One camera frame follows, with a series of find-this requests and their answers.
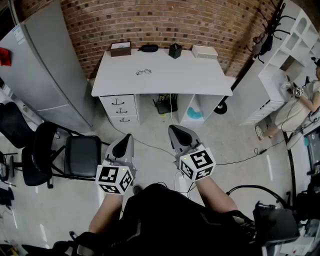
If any black office chair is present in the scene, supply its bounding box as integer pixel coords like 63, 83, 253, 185
0, 101, 55, 190

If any white table with black edge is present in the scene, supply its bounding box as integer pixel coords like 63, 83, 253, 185
282, 119, 320, 206

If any black folding chair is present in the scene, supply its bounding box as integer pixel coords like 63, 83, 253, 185
31, 121, 111, 190

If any red cloth item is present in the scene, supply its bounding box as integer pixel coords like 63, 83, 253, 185
0, 47, 13, 67

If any person's right forearm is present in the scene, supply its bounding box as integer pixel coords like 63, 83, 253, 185
193, 177, 239, 213

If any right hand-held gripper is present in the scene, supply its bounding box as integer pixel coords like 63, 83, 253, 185
168, 124, 217, 182

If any black hose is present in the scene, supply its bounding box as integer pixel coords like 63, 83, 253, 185
226, 184, 292, 208

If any white shelf unit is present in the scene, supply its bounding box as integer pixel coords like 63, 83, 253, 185
238, 2, 320, 126

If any black coat rack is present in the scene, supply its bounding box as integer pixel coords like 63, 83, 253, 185
213, 0, 298, 116

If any brown box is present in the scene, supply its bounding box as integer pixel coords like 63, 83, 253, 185
109, 41, 132, 58

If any black router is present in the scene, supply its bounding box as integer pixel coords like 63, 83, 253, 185
152, 93, 179, 115

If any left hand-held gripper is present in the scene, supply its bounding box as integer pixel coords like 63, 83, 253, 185
95, 133, 137, 196

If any blue item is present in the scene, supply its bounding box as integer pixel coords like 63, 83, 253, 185
187, 106, 204, 120

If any white box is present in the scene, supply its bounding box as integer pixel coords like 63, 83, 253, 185
191, 44, 219, 60

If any black glasses case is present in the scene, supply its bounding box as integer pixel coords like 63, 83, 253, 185
138, 44, 159, 53

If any grey refrigerator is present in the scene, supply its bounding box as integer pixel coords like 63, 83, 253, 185
0, 0, 95, 129

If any white desk with drawers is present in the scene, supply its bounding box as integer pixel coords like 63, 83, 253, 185
91, 47, 234, 126

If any person's left forearm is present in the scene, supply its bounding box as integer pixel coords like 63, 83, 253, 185
88, 191, 125, 235

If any grey hanging bag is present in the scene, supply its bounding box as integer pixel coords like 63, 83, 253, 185
252, 32, 273, 57

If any black pen holder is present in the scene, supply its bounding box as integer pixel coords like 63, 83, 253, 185
168, 42, 183, 60

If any white power strip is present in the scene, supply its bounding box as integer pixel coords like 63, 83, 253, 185
174, 171, 195, 198

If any black equipment box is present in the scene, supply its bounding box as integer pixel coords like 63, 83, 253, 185
252, 199, 301, 248

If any black floor cable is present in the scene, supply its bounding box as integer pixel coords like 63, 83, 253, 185
215, 139, 288, 166

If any person's black clothing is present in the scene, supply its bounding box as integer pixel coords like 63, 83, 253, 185
51, 183, 257, 256

